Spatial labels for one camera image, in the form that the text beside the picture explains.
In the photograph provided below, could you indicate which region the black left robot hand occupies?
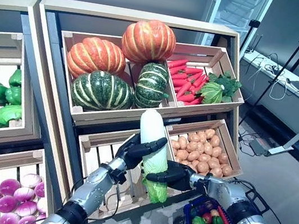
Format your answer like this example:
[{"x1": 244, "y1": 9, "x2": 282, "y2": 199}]
[{"x1": 113, "y1": 130, "x2": 169, "y2": 178}]

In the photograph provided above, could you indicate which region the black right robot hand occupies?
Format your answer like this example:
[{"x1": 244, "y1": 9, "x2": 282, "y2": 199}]
[{"x1": 142, "y1": 157, "x2": 197, "y2": 195}]

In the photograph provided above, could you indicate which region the white green napa cabbage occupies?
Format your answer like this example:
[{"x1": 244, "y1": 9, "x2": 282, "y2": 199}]
[{"x1": 127, "y1": 107, "x2": 182, "y2": 206}]

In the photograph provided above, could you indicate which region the red plastic apple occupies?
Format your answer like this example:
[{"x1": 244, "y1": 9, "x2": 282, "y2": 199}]
[{"x1": 201, "y1": 211, "x2": 214, "y2": 224}]

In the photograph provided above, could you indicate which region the large green striped pumpkin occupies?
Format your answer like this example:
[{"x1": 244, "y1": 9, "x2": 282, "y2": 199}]
[{"x1": 67, "y1": 66, "x2": 139, "y2": 117}]

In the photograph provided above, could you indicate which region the small green striped pumpkin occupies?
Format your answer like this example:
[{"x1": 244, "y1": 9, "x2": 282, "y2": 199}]
[{"x1": 132, "y1": 60, "x2": 174, "y2": 113}]

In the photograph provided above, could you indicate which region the grey floor power strip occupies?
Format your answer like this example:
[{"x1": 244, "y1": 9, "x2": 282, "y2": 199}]
[{"x1": 247, "y1": 137, "x2": 273, "y2": 158}]

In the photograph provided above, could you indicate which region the green plastic cabbage head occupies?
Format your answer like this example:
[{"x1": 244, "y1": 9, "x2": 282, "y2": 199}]
[{"x1": 196, "y1": 79, "x2": 226, "y2": 107}]

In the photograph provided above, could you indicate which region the pale purple white turnip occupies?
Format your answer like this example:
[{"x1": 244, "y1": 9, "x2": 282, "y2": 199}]
[{"x1": 20, "y1": 172, "x2": 43, "y2": 191}]

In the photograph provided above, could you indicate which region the flat orange striped pumpkin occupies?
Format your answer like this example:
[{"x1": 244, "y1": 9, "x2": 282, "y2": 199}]
[{"x1": 64, "y1": 33, "x2": 130, "y2": 87}]

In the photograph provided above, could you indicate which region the dark green leafy vegetable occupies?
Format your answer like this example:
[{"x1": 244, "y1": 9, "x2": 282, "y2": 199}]
[{"x1": 204, "y1": 68, "x2": 245, "y2": 106}]

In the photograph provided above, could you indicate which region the round orange striped pumpkin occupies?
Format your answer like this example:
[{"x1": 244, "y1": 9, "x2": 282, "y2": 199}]
[{"x1": 118, "y1": 15, "x2": 180, "y2": 71}]

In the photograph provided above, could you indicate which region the white standing desk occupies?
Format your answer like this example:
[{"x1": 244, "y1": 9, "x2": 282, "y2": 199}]
[{"x1": 227, "y1": 48, "x2": 299, "y2": 159}]

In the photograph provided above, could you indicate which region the light green cabbage head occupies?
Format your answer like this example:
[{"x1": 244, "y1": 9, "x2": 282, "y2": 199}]
[{"x1": 0, "y1": 102, "x2": 25, "y2": 129}]

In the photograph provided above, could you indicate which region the wide wooden slat crate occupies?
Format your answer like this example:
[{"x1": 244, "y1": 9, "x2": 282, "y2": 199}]
[{"x1": 47, "y1": 27, "x2": 188, "y2": 143}]

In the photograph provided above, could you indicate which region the black router with antennas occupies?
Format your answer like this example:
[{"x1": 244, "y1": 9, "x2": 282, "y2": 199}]
[{"x1": 246, "y1": 32, "x2": 264, "y2": 56}]

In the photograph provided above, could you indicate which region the black tripod stand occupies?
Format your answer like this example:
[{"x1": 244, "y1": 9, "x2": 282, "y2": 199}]
[{"x1": 237, "y1": 0, "x2": 299, "y2": 135}]

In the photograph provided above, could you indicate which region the glass door fridge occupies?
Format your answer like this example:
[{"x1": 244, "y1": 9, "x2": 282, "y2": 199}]
[{"x1": 198, "y1": 0, "x2": 275, "y2": 58}]

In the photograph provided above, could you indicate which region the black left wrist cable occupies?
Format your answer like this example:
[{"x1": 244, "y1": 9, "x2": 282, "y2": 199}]
[{"x1": 67, "y1": 173, "x2": 124, "y2": 224}]

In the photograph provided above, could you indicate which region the white desk cable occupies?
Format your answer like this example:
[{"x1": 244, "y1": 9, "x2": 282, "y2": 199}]
[{"x1": 244, "y1": 56, "x2": 292, "y2": 102}]

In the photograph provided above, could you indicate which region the wooden display shelf frame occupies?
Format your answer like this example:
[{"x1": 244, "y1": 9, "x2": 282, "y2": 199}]
[
  {"x1": 0, "y1": 0, "x2": 100, "y2": 221},
  {"x1": 6, "y1": 0, "x2": 259, "y2": 224}
]

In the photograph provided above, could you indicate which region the black camera on stand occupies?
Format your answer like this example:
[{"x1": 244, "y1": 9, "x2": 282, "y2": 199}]
[{"x1": 238, "y1": 17, "x2": 262, "y2": 56}]

